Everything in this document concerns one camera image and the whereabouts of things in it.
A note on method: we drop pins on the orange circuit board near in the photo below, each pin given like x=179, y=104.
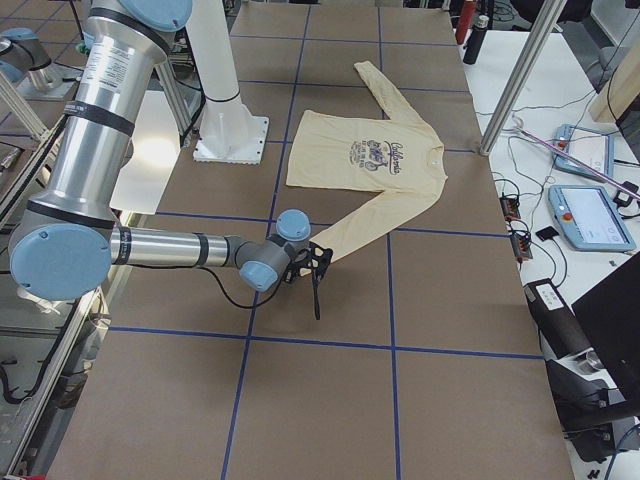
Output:
x=521, y=245

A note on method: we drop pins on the black water bottle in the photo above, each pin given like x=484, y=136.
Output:
x=475, y=40

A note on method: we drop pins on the black monitor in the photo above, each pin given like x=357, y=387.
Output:
x=608, y=314

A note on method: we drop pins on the teach pendant near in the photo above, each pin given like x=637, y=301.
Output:
x=588, y=219

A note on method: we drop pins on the teach pendant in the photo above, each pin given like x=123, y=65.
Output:
x=588, y=219
x=591, y=147

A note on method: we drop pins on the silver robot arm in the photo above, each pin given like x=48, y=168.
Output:
x=22, y=54
x=69, y=238

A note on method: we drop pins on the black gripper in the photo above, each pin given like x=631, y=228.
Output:
x=316, y=294

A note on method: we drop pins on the cream long-sleeve printed shirt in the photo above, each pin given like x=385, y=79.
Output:
x=399, y=159

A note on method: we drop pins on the teach pendant far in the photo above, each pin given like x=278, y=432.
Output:
x=591, y=147

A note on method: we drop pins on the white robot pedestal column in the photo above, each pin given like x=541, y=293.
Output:
x=228, y=132

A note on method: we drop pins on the aluminium frame post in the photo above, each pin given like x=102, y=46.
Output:
x=536, y=40

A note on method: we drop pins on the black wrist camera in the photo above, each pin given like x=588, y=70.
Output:
x=316, y=260

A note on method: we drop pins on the orange circuit board far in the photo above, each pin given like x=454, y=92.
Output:
x=510, y=207

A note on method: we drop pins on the reacher grabber stick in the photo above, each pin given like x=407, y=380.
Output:
x=560, y=152

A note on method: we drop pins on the orange circuit board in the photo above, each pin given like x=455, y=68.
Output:
x=510, y=207
x=521, y=245

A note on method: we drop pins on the black cylinder device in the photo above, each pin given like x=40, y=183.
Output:
x=555, y=319

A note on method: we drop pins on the red bottle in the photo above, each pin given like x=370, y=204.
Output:
x=465, y=19

